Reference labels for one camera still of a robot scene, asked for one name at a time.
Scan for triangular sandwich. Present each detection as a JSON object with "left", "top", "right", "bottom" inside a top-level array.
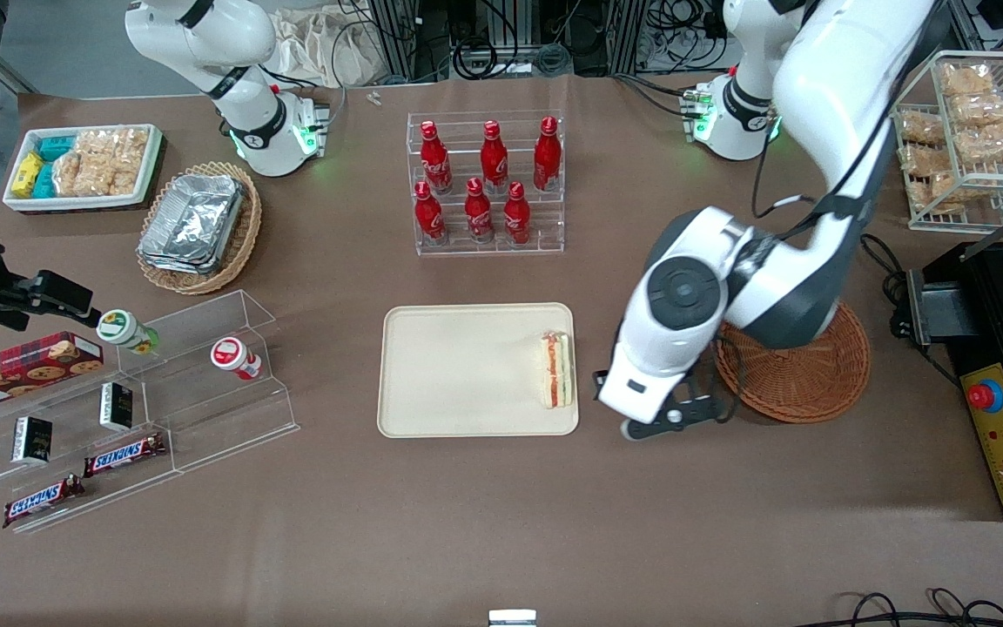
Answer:
[{"left": 540, "top": 329, "right": 575, "bottom": 410}]

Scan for white rectangular snack tray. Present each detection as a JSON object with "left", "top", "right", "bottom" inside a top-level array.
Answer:
[{"left": 2, "top": 124, "right": 164, "bottom": 211}]

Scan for beige plastic tray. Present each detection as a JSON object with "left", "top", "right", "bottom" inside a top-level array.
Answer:
[{"left": 377, "top": 302, "right": 580, "bottom": 438}]

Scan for brown wicker basket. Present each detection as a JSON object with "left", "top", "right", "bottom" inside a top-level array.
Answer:
[{"left": 714, "top": 300, "right": 872, "bottom": 426}]

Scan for light oval wicker basket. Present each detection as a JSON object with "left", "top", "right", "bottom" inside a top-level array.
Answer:
[{"left": 136, "top": 161, "right": 264, "bottom": 296}]

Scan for green-lidded white cup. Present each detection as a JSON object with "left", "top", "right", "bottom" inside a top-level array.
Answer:
[{"left": 96, "top": 309, "right": 161, "bottom": 356}]

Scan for red tartan cookie box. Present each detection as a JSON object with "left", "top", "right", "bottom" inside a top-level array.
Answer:
[{"left": 0, "top": 331, "right": 105, "bottom": 415}]

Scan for yellow snack pack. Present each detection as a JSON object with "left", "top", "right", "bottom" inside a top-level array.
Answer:
[{"left": 11, "top": 152, "right": 44, "bottom": 199}]

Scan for small black box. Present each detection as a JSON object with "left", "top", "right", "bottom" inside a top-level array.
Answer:
[
  {"left": 99, "top": 381, "right": 135, "bottom": 434},
  {"left": 11, "top": 415, "right": 55, "bottom": 465}
]

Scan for bagged rice crackers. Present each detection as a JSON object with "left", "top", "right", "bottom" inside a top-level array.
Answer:
[{"left": 52, "top": 127, "right": 151, "bottom": 199}]

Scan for stack of foil containers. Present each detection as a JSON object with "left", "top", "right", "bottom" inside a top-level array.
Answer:
[{"left": 138, "top": 173, "right": 246, "bottom": 276}]

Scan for clear acrylic bottle rack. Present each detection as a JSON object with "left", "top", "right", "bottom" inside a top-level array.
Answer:
[{"left": 406, "top": 109, "right": 567, "bottom": 257}]

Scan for snickers chocolate bar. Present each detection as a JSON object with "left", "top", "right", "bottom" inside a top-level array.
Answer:
[
  {"left": 2, "top": 474, "right": 86, "bottom": 530},
  {"left": 83, "top": 433, "right": 168, "bottom": 479}
]

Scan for red-lidded white cup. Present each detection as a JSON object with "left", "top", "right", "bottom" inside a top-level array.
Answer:
[{"left": 210, "top": 336, "right": 264, "bottom": 382}]

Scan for red cola bottle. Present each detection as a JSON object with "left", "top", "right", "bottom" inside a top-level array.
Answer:
[
  {"left": 503, "top": 181, "right": 533, "bottom": 246},
  {"left": 464, "top": 178, "right": 495, "bottom": 245},
  {"left": 480, "top": 120, "right": 510, "bottom": 196},
  {"left": 533, "top": 116, "right": 563, "bottom": 193},
  {"left": 419, "top": 120, "right": 454, "bottom": 195},
  {"left": 414, "top": 181, "right": 448, "bottom": 246}
]

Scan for clear acrylic stepped shelf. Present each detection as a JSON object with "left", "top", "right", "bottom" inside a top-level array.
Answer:
[{"left": 0, "top": 289, "right": 301, "bottom": 535}]

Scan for black countertop appliance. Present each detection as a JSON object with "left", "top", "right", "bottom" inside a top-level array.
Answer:
[{"left": 905, "top": 239, "right": 1003, "bottom": 523}]

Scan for crumpled paper bags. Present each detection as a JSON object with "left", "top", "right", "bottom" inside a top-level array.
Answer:
[{"left": 268, "top": 7, "right": 387, "bottom": 90}]

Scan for bagged fried snack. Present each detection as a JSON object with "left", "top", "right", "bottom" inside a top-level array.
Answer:
[
  {"left": 897, "top": 111, "right": 948, "bottom": 146},
  {"left": 948, "top": 91, "right": 1003, "bottom": 128},
  {"left": 939, "top": 62, "right": 996, "bottom": 97},
  {"left": 900, "top": 143, "right": 960, "bottom": 177},
  {"left": 926, "top": 169, "right": 992, "bottom": 208},
  {"left": 957, "top": 122, "right": 1003, "bottom": 165}
]

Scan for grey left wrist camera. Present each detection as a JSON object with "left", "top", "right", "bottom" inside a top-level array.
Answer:
[{"left": 621, "top": 390, "right": 736, "bottom": 442}]

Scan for black floor cables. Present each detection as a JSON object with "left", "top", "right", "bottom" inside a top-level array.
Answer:
[{"left": 815, "top": 589, "right": 1003, "bottom": 627}]

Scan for aluminium frame with cables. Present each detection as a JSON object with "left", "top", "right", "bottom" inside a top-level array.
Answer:
[{"left": 353, "top": 0, "right": 742, "bottom": 81}]

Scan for white wire rack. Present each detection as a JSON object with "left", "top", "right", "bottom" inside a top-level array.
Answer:
[{"left": 891, "top": 50, "right": 1003, "bottom": 233}]

